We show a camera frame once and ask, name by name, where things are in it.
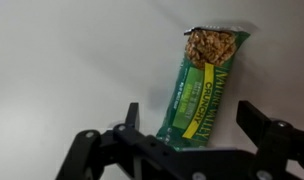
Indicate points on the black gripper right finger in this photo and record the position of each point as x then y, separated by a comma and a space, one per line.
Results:
273, 143

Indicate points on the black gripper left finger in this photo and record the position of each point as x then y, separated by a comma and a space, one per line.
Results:
92, 150

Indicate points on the green granola bar snack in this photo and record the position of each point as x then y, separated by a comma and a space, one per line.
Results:
198, 100

